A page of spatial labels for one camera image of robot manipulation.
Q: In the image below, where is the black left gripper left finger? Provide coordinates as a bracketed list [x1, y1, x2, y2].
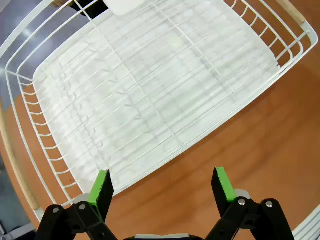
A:
[34, 169, 118, 240]

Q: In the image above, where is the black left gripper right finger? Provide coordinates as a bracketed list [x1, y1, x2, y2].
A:
[204, 166, 295, 240]

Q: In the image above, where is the white plastic drain tray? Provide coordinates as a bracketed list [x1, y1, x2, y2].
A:
[32, 0, 281, 198]

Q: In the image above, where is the white wire dish rack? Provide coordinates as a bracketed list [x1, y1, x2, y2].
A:
[0, 0, 319, 223]

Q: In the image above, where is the white ribbed board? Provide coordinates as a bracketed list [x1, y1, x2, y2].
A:
[291, 203, 320, 240]

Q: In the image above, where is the white rounded plastic object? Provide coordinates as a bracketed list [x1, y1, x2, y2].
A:
[103, 0, 146, 16]

